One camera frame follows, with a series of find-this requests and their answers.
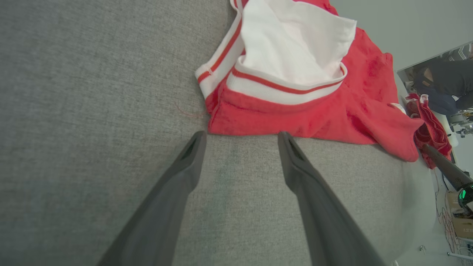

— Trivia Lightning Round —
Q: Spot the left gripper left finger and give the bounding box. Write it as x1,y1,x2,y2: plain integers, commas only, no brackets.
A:
98,131,207,266

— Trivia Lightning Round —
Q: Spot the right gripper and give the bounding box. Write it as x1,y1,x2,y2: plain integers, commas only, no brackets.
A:
422,144,473,215

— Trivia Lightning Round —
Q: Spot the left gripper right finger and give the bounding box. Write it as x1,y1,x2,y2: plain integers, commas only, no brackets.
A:
278,131,387,266

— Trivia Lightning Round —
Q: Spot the red garment with white trim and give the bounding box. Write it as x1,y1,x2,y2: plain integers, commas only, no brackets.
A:
195,0,452,170

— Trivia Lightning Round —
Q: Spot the cardboard box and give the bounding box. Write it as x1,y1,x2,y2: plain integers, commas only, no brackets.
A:
445,190,473,239

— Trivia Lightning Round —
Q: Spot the person in dark shirt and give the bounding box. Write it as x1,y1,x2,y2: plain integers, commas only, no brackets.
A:
412,58,473,116

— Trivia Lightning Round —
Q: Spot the person in striped shirt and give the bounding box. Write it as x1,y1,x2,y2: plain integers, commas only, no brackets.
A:
440,45,473,62

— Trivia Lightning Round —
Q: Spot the grey fabric sofa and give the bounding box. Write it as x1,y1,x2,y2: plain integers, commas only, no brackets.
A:
0,0,439,266

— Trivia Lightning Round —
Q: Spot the orange floor cable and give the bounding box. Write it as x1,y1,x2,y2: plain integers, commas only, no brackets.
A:
435,174,463,256

